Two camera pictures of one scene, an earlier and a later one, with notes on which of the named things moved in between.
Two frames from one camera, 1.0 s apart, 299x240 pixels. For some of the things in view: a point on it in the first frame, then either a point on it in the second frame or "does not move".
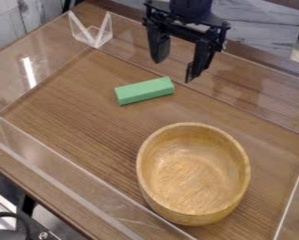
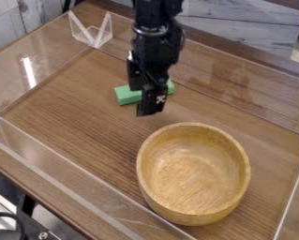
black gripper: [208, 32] to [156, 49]
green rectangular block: [144, 90] does not move
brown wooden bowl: [191, 172] does not move
